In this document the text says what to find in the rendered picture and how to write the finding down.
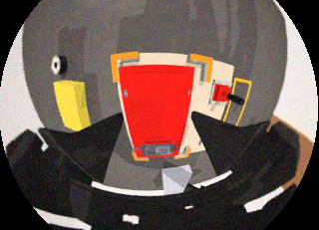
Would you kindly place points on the small black toy tyre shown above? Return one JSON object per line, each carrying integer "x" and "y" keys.
{"x": 59, "y": 65}

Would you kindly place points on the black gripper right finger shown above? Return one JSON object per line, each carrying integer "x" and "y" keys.
{"x": 222, "y": 141}

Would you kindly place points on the yellow rectangular block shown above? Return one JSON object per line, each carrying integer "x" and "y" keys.
{"x": 72, "y": 104}

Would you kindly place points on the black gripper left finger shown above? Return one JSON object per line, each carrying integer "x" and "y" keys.
{"x": 90, "y": 148}

